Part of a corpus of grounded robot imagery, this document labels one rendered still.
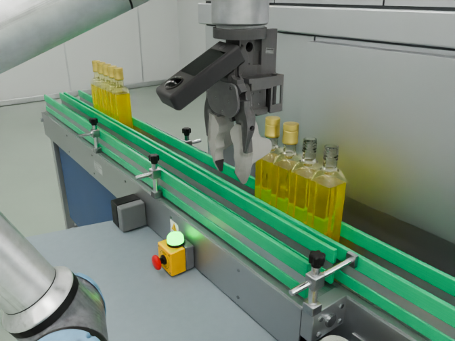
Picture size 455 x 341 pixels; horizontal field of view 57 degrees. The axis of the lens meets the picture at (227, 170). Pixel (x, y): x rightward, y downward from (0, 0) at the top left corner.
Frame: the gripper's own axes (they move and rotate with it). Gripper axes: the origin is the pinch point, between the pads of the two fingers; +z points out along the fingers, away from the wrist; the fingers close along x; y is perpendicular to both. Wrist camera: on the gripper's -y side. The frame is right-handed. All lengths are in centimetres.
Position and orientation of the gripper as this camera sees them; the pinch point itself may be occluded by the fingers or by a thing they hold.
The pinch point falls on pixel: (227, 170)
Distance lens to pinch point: 62.2
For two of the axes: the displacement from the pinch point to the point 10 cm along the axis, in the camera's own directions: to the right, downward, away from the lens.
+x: -5.9, -3.1, 7.5
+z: 0.0, 9.2, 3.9
